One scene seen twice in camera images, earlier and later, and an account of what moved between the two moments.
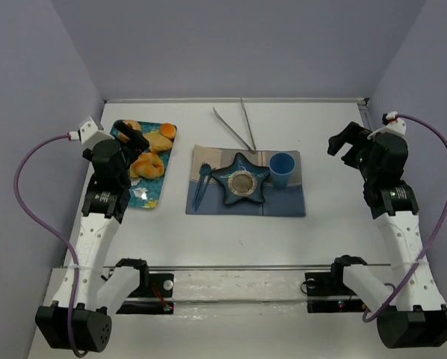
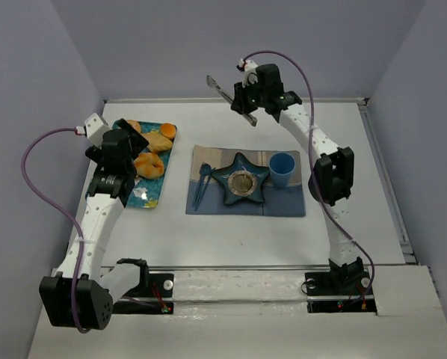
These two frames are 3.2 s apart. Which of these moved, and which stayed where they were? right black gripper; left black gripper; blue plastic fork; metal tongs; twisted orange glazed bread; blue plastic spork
Moved: right black gripper; metal tongs
Stayed: blue plastic spork; twisted orange glazed bread; blue plastic fork; left black gripper
